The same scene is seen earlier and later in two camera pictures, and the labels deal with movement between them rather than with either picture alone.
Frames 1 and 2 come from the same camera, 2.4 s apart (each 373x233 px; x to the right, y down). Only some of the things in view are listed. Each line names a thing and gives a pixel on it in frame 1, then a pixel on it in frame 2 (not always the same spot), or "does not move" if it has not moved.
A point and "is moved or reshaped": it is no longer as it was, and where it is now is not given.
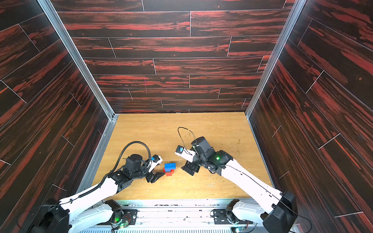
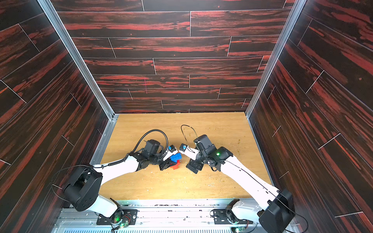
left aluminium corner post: x=47 y=7 does not move
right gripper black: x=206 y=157 does not move
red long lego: x=169 y=174 → x=176 y=166
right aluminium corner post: x=297 y=8 does not move
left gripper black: x=158 y=175 → x=166 y=163
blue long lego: x=170 y=166 is moved or reshaped
